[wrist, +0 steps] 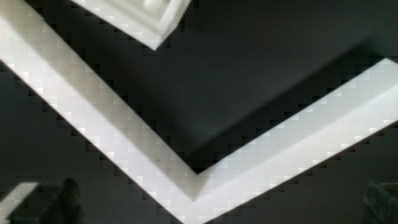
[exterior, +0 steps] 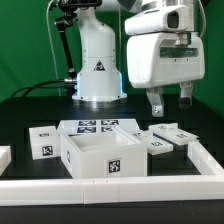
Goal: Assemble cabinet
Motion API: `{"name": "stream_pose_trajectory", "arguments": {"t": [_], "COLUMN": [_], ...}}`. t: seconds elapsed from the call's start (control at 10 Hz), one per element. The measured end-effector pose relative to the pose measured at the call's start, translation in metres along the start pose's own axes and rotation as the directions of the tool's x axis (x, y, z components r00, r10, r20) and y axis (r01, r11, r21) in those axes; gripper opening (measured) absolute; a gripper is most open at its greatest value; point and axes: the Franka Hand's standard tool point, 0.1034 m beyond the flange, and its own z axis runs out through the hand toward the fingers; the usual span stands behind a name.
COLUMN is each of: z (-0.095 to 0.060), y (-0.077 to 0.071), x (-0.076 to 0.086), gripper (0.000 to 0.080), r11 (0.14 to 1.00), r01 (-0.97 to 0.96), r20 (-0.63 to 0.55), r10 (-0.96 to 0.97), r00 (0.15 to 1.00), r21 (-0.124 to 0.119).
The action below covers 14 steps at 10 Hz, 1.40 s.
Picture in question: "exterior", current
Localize white cabinet body box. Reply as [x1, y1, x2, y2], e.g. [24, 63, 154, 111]
[60, 132, 147, 179]

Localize white cabinet door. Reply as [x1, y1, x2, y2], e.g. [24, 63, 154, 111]
[131, 130, 174, 155]
[149, 123, 198, 146]

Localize grey thin cable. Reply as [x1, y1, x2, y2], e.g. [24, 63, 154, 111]
[45, 0, 62, 97]

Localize white right border rail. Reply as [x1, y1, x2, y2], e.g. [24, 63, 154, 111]
[187, 141, 224, 176]

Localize white front border rail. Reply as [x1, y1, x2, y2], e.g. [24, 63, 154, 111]
[0, 175, 224, 206]

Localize white border rail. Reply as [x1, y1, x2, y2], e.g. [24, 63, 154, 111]
[0, 175, 224, 206]
[187, 141, 224, 176]

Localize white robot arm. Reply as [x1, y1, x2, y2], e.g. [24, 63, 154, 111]
[57, 0, 205, 117]

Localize white flat top panel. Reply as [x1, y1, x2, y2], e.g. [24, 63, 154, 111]
[57, 119, 139, 135]

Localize small white cube block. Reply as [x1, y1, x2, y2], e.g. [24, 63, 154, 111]
[29, 126, 60, 160]

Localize white left border piece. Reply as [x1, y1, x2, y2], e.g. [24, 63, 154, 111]
[0, 146, 11, 176]

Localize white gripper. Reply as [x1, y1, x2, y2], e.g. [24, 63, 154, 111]
[127, 33, 205, 117]

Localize black cables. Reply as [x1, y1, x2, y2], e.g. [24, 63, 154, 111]
[10, 78, 78, 98]

